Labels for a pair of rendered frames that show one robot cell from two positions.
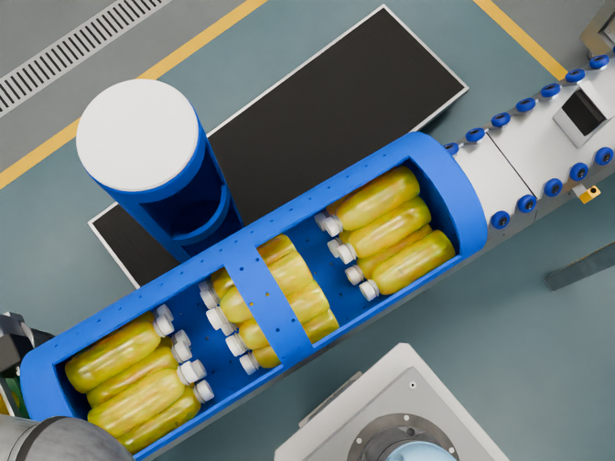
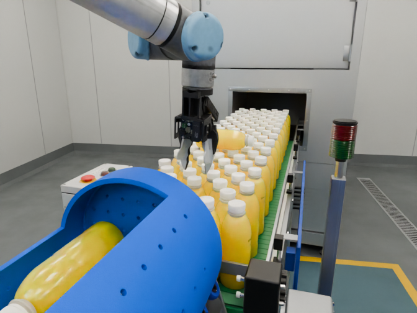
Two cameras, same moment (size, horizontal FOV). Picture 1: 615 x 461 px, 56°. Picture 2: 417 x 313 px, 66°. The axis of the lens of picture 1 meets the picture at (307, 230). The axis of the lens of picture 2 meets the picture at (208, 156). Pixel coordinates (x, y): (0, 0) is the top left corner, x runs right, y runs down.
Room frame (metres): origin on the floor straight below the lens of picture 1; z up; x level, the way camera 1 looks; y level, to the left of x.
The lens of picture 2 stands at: (0.44, 0.18, 1.41)
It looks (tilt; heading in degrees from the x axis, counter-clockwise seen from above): 16 degrees down; 135
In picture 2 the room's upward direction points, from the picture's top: straight up
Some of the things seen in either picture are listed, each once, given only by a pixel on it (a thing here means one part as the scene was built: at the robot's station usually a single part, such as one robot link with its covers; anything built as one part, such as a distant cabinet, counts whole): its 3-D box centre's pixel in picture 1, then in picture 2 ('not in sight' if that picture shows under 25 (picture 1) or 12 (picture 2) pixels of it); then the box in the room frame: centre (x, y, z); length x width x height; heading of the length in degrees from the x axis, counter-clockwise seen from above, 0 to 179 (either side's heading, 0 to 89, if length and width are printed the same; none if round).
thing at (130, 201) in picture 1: (180, 197); not in sight; (0.59, 0.38, 0.59); 0.28 x 0.28 x 0.88
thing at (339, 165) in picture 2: not in sight; (341, 149); (0.09, 1.04, 1.18); 0.06 x 0.06 x 0.16
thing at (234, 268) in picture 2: (31, 450); (178, 258); (-0.08, 0.60, 0.96); 0.40 x 0.01 x 0.03; 28
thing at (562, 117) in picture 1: (579, 117); not in sight; (0.59, -0.65, 1.00); 0.10 x 0.04 x 0.15; 28
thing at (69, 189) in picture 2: not in sight; (100, 190); (-0.40, 0.57, 1.05); 0.20 x 0.10 x 0.10; 118
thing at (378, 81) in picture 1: (285, 160); not in sight; (0.91, 0.08, 0.07); 1.50 x 0.52 x 0.15; 127
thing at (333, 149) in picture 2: not in sight; (342, 147); (0.09, 1.04, 1.18); 0.06 x 0.06 x 0.05
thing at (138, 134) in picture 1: (137, 134); not in sight; (0.59, 0.38, 1.03); 0.28 x 0.28 x 0.01
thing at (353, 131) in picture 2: not in sight; (344, 131); (0.09, 1.04, 1.23); 0.06 x 0.06 x 0.04
